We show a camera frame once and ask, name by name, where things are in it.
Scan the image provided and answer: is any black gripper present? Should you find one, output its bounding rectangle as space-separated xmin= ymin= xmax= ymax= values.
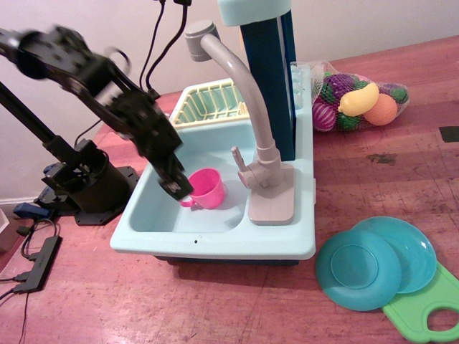
xmin=108 ymin=90 xmax=194 ymax=200

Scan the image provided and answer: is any pink toy cup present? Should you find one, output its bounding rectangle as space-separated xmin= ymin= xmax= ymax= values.
xmin=179 ymin=168 xmax=225 ymax=209

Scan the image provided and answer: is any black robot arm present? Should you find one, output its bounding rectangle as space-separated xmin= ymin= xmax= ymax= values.
xmin=1 ymin=27 xmax=192 ymax=226

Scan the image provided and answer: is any light blue toy sink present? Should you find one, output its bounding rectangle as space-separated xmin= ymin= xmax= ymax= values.
xmin=110 ymin=64 xmax=316 ymax=261

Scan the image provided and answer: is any yellow dish rack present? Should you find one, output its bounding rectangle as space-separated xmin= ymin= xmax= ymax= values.
xmin=169 ymin=78 xmax=249 ymax=130

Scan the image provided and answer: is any grey toy faucet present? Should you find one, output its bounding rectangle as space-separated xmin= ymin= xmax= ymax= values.
xmin=184 ymin=19 xmax=295 ymax=225

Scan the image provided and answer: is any blue clamp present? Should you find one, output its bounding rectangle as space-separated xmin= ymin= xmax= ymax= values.
xmin=13 ymin=203 xmax=53 ymax=219

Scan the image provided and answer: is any dark blue water tower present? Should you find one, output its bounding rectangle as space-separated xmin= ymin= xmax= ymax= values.
xmin=218 ymin=1 xmax=296 ymax=161

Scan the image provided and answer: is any black usb hub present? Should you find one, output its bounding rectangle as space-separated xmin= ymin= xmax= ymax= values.
xmin=13 ymin=235 xmax=62 ymax=294

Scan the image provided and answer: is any mesh bag of toy food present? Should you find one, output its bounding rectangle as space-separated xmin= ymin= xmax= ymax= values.
xmin=290 ymin=61 xmax=410 ymax=133

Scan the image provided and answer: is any yellow toy fruit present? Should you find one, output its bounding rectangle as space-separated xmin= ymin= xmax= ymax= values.
xmin=338 ymin=83 xmax=379 ymax=117

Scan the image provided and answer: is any front teal plate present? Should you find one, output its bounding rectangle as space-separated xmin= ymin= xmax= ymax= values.
xmin=315 ymin=230 xmax=402 ymax=311

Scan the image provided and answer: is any teal plate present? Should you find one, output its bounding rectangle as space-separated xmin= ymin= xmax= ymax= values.
xmin=315 ymin=230 xmax=402 ymax=311
xmin=352 ymin=216 xmax=437 ymax=294

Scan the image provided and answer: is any orange toy fruit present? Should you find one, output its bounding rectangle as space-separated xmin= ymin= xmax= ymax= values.
xmin=364 ymin=94 xmax=397 ymax=126

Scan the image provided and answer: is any rear teal plate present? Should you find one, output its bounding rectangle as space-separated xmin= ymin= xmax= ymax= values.
xmin=352 ymin=216 xmax=437 ymax=294

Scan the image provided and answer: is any green cutting board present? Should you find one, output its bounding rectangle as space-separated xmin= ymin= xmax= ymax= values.
xmin=382 ymin=263 xmax=458 ymax=343

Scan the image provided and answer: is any black tape patch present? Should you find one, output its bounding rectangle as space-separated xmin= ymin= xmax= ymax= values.
xmin=439 ymin=126 xmax=459 ymax=143

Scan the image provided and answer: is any black power cable right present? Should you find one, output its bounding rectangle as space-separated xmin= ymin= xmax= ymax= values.
xmin=145 ymin=0 xmax=191 ymax=100

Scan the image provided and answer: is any black power cable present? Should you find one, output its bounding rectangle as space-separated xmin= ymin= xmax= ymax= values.
xmin=145 ymin=0 xmax=191 ymax=100
xmin=138 ymin=0 xmax=166 ymax=90

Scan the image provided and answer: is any black power cable left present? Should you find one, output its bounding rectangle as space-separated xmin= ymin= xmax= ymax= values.
xmin=138 ymin=0 xmax=166 ymax=90

